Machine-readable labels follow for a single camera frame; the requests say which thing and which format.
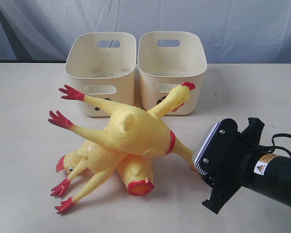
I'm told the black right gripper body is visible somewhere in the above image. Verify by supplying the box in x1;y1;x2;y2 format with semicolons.
200;117;264;214

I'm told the whole yellow rubber chicken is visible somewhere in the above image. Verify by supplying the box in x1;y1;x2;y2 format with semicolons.
50;82;196;215
48;82;195;165

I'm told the detached yellow rubber chicken head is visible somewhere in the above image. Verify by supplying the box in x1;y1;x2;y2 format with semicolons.
55;152;78;174

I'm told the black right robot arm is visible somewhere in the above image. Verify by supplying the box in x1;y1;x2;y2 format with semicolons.
192;117;291;214

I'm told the headless yellow rubber chicken body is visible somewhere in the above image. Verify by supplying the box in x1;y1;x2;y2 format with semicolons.
117;154;154;196

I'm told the cream bin with O mark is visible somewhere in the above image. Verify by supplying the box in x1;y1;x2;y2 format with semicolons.
138;31;207;115

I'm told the blue-white backdrop curtain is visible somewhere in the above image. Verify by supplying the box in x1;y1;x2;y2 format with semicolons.
0;0;291;63

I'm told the cream bin with X mark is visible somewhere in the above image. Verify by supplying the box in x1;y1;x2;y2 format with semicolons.
65;32;136;105

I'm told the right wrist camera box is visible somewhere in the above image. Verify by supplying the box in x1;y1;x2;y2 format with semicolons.
192;118;238;175

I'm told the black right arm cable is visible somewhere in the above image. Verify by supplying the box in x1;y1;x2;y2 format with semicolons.
271;133;291;161

